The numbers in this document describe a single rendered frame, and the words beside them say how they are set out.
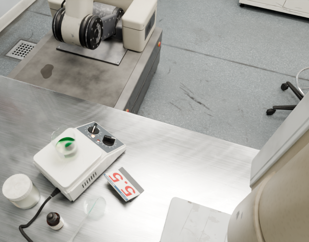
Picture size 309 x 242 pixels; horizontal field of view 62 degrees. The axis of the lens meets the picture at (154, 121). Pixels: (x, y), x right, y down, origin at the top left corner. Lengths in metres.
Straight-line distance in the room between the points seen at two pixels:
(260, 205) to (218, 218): 0.48
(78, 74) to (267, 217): 1.38
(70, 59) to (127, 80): 0.37
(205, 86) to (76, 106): 1.31
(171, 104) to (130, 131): 1.07
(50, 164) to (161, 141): 0.31
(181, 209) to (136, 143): 0.22
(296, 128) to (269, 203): 0.06
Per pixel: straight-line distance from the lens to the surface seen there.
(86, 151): 0.65
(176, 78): 2.00
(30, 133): 0.83
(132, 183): 0.69
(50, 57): 1.65
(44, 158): 0.66
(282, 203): 0.18
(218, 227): 0.68
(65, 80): 1.49
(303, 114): 0.21
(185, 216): 0.67
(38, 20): 2.65
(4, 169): 0.79
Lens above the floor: 1.40
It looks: 54 degrees down
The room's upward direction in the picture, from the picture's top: 6 degrees clockwise
